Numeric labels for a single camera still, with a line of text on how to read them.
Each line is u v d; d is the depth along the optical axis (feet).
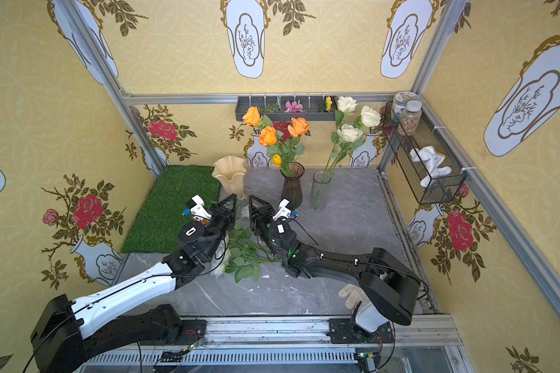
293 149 2.95
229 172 3.24
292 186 3.13
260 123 2.66
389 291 1.40
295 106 2.88
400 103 2.82
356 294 2.67
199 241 1.74
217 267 2.68
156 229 3.20
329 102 2.87
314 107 3.01
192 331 2.41
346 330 2.41
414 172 2.44
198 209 2.17
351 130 2.57
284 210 2.35
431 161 2.30
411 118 2.62
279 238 1.85
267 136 2.54
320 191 3.21
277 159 2.68
